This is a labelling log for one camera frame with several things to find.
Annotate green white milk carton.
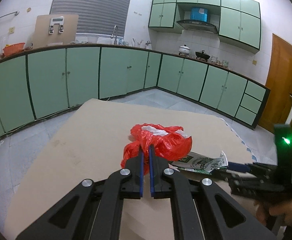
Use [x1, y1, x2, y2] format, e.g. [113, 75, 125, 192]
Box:
[171, 151, 228, 174]

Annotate red plastic bag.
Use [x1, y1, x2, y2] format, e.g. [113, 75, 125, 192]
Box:
[121, 123, 193, 174]

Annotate green lower kitchen cabinets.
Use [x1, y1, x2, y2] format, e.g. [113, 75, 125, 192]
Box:
[0, 45, 270, 137]

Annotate green kitchen cabinets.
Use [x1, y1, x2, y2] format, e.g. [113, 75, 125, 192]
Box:
[0, 45, 270, 137]
[148, 0, 262, 54]

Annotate green upper kitchen cabinets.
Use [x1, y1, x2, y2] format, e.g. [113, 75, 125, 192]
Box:
[148, 0, 262, 54]

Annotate person's right hand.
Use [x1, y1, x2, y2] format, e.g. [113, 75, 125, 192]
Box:
[254, 200, 292, 226]

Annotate brown wooden door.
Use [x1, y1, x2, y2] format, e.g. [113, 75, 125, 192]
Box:
[258, 34, 292, 133]

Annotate black wok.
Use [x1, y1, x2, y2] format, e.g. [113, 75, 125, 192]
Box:
[195, 50, 210, 62]

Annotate white cooking pot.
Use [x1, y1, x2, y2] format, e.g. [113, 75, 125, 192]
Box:
[179, 44, 190, 56]

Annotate black range hood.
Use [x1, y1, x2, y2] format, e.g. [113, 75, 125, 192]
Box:
[176, 20, 218, 34]

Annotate blue cylinder above hood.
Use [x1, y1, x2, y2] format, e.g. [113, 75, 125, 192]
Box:
[190, 7, 208, 22]

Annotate chrome sink faucet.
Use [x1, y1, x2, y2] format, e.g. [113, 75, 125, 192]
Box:
[111, 25, 118, 45]

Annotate orange plastic basin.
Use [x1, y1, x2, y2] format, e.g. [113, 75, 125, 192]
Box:
[3, 42, 25, 57]

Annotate brown cardboard box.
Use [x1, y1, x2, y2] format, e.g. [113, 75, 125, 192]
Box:
[32, 14, 79, 48]

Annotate grey window blind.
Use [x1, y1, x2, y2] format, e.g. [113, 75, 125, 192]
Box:
[50, 0, 130, 37]

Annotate wall towel rail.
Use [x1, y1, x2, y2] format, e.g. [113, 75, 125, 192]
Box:
[0, 11, 19, 19]

